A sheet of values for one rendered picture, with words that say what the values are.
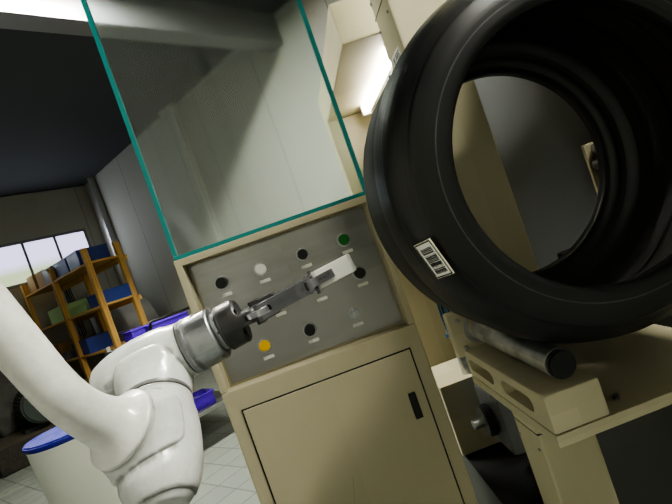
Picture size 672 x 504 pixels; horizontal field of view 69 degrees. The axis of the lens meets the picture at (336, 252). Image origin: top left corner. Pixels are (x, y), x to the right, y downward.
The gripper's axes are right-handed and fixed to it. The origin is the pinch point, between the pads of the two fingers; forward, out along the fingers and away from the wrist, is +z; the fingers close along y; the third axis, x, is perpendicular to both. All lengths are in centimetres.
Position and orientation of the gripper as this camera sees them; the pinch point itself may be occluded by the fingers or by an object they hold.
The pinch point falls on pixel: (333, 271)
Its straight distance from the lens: 79.4
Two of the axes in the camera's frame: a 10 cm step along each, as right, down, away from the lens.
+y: -0.7, 0.0, 10.0
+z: 8.9, -4.6, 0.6
